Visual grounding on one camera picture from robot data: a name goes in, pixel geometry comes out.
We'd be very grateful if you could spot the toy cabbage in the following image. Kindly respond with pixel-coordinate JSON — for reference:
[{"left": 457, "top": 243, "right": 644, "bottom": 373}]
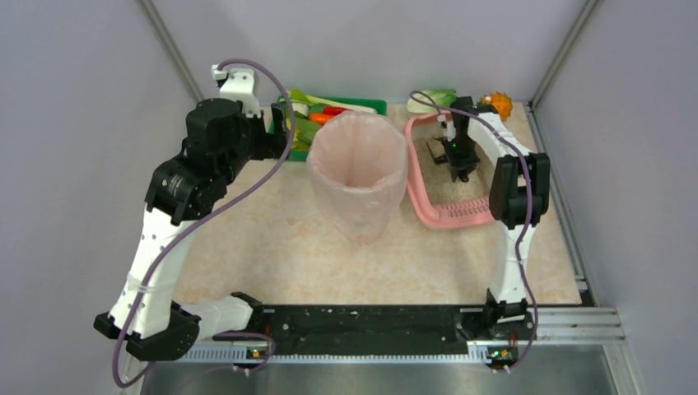
[{"left": 407, "top": 88, "right": 457, "bottom": 114}]

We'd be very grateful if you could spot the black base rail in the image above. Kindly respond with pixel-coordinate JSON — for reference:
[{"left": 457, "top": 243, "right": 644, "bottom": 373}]
[{"left": 188, "top": 303, "right": 538, "bottom": 361}]

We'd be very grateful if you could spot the pink plastic trash bag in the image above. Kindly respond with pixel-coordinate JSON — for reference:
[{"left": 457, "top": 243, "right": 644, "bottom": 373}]
[{"left": 306, "top": 111, "right": 408, "bottom": 245}]

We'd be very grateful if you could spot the toy pineapple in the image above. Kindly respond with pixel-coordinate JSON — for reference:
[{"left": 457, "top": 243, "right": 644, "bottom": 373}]
[{"left": 480, "top": 92, "right": 513, "bottom": 122}]

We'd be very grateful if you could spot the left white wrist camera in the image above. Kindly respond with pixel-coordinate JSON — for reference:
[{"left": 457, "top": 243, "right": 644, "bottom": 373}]
[{"left": 211, "top": 64, "right": 263, "bottom": 118}]

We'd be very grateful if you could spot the green toy leaf vegetable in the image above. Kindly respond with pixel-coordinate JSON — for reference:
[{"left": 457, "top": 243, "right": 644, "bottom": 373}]
[{"left": 291, "top": 103, "right": 321, "bottom": 152}]

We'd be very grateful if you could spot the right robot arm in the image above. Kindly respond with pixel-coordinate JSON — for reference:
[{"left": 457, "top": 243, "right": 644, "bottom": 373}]
[{"left": 443, "top": 96, "right": 551, "bottom": 328}]

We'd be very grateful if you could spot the cat litter sand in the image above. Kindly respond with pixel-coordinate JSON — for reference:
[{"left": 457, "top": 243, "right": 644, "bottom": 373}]
[{"left": 413, "top": 137, "right": 493, "bottom": 205}]

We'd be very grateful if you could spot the pink litter box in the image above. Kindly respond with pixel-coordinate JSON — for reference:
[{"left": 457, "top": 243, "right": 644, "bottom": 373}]
[{"left": 403, "top": 113, "right": 494, "bottom": 230}]

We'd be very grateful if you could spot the white toy leek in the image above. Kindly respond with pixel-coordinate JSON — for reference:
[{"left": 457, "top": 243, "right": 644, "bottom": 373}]
[{"left": 286, "top": 89, "right": 387, "bottom": 115}]

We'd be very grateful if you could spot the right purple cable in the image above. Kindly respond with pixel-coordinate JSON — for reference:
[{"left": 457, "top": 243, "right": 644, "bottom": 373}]
[{"left": 408, "top": 90, "right": 541, "bottom": 374}]

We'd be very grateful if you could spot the red toy chili pepper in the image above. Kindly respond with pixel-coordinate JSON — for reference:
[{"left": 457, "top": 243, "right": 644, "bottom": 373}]
[{"left": 323, "top": 106, "right": 349, "bottom": 116}]

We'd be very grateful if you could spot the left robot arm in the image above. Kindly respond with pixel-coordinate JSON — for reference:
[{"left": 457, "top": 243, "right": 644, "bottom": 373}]
[{"left": 94, "top": 99, "right": 287, "bottom": 362}]

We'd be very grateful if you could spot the orange toy carrot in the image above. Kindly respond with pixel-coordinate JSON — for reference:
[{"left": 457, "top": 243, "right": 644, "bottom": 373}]
[{"left": 309, "top": 113, "right": 334, "bottom": 125}]

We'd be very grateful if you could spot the black slotted litter scoop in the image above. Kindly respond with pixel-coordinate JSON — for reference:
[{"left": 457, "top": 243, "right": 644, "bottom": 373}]
[{"left": 426, "top": 138, "right": 448, "bottom": 165}]

